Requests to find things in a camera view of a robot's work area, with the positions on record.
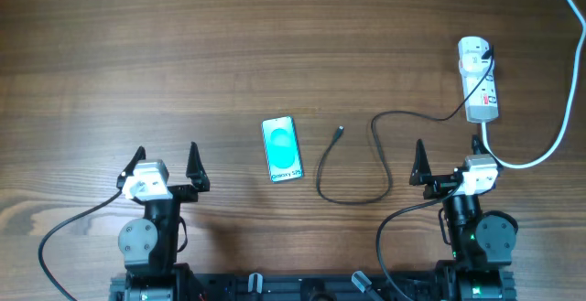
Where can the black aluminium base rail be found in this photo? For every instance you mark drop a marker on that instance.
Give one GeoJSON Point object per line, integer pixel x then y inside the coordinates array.
{"type": "Point", "coordinates": [416, 285]}

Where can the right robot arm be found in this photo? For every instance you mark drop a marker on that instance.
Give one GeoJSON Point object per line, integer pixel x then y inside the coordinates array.
{"type": "Point", "coordinates": [481, 241]}

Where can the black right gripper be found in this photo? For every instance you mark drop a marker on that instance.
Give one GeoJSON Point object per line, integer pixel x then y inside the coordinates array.
{"type": "Point", "coordinates": [439, 184]}

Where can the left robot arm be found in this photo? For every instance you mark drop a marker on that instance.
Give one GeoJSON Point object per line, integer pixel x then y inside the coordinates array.
{"type": "Point", "coordinates": [150, 244]}

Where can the blue Galaxy smartphone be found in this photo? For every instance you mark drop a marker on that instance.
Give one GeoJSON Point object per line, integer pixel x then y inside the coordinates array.
{"type": "Point", "coordinates": [282, 152]}

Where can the white power strip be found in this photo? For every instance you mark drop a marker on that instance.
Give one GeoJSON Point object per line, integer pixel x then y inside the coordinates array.
{"type": "Point", "coordinates": [480, 96]}

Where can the white USB charger plug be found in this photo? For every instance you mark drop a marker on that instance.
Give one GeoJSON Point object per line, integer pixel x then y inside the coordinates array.
{"type": "Point", "coordinates": [472, 64]}

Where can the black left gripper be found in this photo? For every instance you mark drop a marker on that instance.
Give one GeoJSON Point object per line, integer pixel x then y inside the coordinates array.
{"type": "Point", "coordinates": [188, 193]}

